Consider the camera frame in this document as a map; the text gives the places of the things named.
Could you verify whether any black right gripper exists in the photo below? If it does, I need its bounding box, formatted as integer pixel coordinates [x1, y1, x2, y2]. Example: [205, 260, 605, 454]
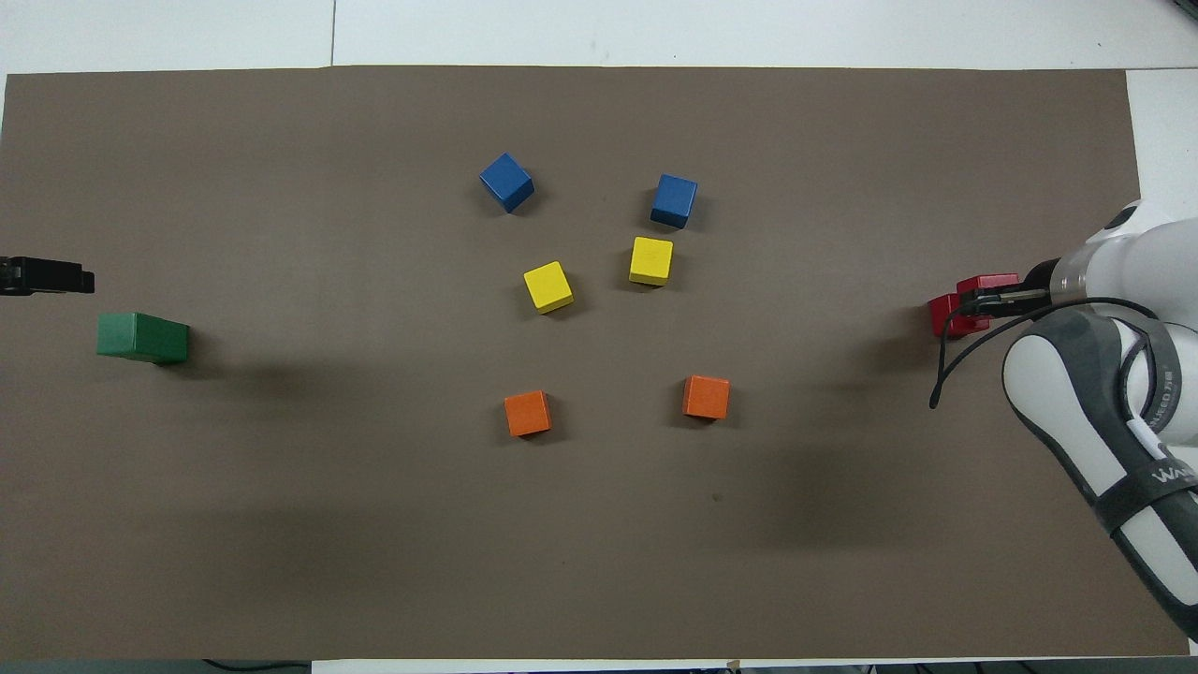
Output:
[953, 258, 1063, 321]

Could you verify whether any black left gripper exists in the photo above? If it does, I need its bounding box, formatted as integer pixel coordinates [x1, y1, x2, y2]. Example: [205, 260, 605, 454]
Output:
[0, 258, 95, 297]

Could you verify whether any red wooden cube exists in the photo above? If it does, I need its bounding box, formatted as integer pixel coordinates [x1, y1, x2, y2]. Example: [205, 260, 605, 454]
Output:
[928, 293, 991, 338]
[957, 273, 1021, 319]

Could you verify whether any orange wooden cube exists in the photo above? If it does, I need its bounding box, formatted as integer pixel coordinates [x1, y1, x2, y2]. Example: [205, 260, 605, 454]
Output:
[681, 374, 731, 422]
[503, 389, 553, 438]

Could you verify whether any brown paper table mat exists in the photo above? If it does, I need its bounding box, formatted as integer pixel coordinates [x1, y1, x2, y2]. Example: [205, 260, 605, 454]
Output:
[0, 66, 1191, 662]

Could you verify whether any blue wooden cube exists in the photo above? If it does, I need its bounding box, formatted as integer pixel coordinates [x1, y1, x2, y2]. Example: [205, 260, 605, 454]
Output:
[479, 152, 536, 214]
[650, 173, 699, 230]

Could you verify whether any yellow wooden cube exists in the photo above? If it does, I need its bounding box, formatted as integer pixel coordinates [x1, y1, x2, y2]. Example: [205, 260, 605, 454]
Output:
[628, 236, 675, 287]
[522, 260, 576, 315]

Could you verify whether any black floor cable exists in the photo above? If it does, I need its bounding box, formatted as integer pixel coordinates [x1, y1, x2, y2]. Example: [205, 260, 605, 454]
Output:
[201, 659, 312, 674]

